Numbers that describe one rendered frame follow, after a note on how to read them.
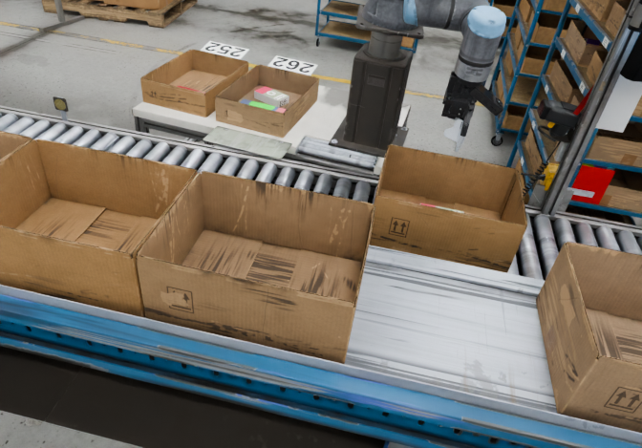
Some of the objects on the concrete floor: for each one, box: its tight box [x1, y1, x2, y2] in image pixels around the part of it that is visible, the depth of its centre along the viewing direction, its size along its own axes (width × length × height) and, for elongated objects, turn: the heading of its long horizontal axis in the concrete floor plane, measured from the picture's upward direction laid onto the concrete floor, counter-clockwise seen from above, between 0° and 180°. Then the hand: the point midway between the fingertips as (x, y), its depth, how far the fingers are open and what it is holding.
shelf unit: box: [488, 0, 589, 146], centre depth 334 cm, size 98×49×196 cm, turn 159°
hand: (459, 138), depth 147 cm, fingers open, 10 cm apart
